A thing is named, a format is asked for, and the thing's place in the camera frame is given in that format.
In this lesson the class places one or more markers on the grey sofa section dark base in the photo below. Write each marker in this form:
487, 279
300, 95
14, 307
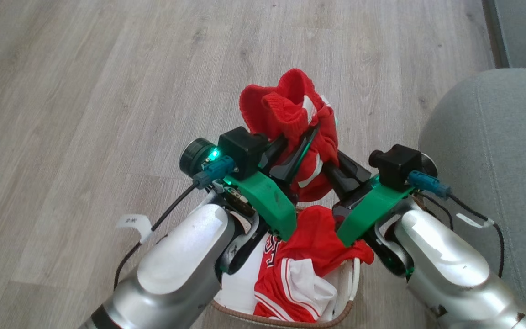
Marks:
525, 29

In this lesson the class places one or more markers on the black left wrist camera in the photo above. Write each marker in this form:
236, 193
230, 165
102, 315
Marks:
242, 151

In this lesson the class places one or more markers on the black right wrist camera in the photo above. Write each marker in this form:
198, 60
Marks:
395, 167

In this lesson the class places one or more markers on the red white basketball jersey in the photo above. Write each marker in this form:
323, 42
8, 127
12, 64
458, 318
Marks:
318, 237

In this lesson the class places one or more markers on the cream laundry basket brown rim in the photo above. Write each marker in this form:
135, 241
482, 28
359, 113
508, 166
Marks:
347, 292

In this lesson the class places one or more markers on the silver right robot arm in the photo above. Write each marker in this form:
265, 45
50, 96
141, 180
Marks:
450, 269

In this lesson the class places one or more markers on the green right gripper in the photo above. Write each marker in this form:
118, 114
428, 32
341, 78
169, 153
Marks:
370, 210

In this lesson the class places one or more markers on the grey sofa seat cushion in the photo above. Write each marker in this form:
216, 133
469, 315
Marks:
496, 151

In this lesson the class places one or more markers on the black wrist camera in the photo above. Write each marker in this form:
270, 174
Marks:
242, 151
395, 167

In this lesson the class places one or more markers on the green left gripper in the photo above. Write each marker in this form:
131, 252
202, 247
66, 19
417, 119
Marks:
267, 201

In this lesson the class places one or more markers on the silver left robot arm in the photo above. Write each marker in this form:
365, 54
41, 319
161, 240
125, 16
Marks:
176, 269

